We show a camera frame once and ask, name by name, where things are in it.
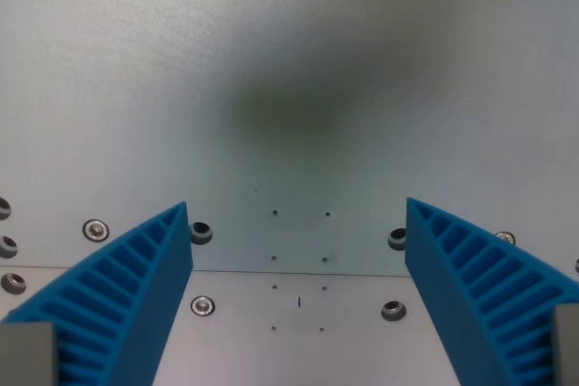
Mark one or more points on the silver hex socket screw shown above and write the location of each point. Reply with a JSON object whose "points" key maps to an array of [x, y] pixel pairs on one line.
{"points": [[202, 305], [505, 236], [96, 229]]}

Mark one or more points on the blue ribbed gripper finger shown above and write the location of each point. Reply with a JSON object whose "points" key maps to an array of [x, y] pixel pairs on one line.
{"points": [[135, 286], [457, 286]]}

